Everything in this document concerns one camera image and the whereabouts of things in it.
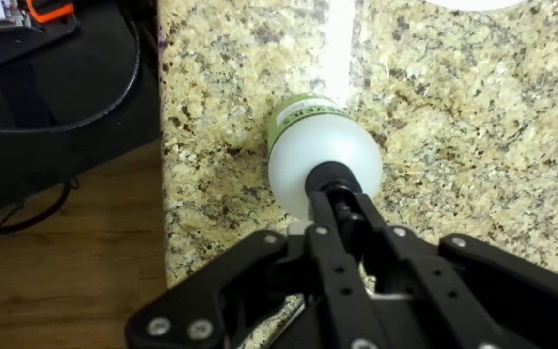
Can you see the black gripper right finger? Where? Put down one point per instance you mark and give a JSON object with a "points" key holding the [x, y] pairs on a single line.
{"points": [[460, 293]]}

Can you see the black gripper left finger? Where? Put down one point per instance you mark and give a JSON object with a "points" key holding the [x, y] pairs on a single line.
{"points": [[229, 297]]}

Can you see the green label pump soap bottle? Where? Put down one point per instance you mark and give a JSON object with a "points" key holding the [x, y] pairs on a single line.
{"points": [[307, 130]]}

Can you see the white oval sink basin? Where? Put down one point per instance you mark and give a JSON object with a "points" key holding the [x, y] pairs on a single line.
{"points": [[475, 4]]}

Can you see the black robot cart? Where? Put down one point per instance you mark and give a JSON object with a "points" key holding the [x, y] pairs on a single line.
{"points": [[82, 99]]}

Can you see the orange black clamp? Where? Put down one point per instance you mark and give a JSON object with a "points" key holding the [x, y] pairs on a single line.
{"points": [[49, 10]]}

